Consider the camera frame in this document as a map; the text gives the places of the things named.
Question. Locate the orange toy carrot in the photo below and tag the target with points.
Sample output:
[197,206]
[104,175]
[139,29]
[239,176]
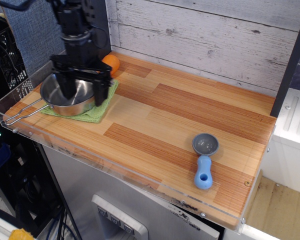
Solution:
[112,61]

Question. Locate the clear acrylic table guard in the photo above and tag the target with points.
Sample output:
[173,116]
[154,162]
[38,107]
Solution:
[145,136]

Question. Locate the blue grey toy spoon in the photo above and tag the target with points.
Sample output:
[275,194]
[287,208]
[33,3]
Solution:
[205,145]

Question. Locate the black frame post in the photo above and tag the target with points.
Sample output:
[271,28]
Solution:
[98,18]
[287,78]

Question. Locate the black plastic crate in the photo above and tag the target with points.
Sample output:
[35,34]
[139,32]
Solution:
[13,75]

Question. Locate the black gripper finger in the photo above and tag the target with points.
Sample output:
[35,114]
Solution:
[100,91]
[67,85]

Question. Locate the silver cabinet with buttons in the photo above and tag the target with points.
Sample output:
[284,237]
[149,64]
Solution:
[80,182]

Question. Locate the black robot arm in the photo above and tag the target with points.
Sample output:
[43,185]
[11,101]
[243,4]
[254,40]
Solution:
[71,16]

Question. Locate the silver metal pan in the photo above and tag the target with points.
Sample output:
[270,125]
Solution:
[51,93]

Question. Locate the green folded cloth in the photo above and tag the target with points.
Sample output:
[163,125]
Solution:
[93,115]

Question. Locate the black left frame post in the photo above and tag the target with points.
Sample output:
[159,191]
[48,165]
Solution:
[98,18]

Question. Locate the white side unit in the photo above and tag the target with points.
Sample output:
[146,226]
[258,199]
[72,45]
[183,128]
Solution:
[281,160]

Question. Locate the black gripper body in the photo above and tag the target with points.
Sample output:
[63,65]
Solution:
[81,61]

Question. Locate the black right frame post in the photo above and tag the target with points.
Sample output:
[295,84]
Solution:
[287,78]

